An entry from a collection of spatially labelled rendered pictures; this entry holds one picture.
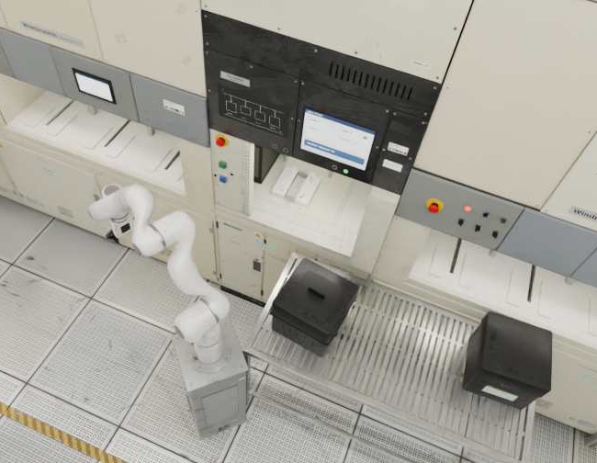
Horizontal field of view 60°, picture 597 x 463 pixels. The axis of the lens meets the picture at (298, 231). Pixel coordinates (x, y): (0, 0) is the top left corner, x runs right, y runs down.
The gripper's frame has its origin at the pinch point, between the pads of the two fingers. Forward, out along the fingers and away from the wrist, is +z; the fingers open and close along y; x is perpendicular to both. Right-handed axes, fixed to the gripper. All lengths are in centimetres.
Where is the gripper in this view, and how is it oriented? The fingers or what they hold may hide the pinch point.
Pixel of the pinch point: (126, 236)
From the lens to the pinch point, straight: 248.2
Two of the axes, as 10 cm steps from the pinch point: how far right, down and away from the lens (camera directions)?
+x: -6.8, -6.2, 3.9
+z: -0.8, 6.0, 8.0
